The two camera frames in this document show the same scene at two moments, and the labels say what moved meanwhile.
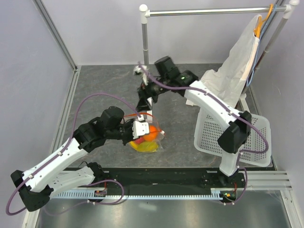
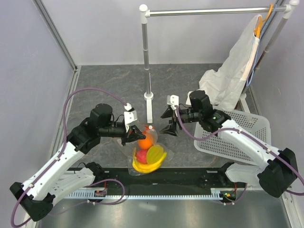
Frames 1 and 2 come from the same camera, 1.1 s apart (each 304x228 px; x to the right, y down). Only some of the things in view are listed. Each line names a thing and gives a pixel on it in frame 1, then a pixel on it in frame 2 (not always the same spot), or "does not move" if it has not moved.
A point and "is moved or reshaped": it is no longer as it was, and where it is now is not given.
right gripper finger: (144, 104) to (168, 113)
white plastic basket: (256, 150) does not move
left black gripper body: (126, 131) does not move
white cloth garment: (228, 83) does not move
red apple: (139, 140) is moved or reshaped
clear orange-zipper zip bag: (151, 142) is moved or reshaped
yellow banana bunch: (147, 147) to (147, 168)
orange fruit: (154, 132) to (146, 143)
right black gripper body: (152, 88) to (175, 118)
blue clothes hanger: (253, 66) does not move
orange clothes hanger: (257, 31) does not move
